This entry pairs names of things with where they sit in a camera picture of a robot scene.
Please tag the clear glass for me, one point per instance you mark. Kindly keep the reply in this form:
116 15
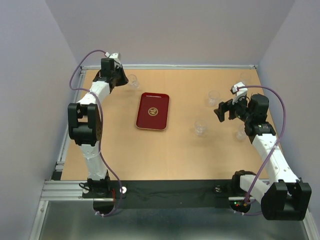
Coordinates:
213 98
200 127
133 81

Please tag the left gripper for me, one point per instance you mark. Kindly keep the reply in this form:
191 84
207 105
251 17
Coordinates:
124 80

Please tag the clear glass far right corner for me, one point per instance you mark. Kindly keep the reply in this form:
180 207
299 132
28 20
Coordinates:
245 78

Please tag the clear glass under right arm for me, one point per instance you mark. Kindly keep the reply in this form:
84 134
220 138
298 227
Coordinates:
241 134

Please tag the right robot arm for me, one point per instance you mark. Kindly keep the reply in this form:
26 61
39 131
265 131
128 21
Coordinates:
286 197

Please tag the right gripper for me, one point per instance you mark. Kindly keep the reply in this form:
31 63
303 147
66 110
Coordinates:
226 106

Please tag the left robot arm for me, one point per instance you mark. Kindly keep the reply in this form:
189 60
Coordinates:
85 124

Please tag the black base mat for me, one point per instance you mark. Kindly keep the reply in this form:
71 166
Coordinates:
173 194

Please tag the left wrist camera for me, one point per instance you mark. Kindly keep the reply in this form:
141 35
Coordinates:
116 56

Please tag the red lacquer tray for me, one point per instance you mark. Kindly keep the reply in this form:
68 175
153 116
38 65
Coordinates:
153 111

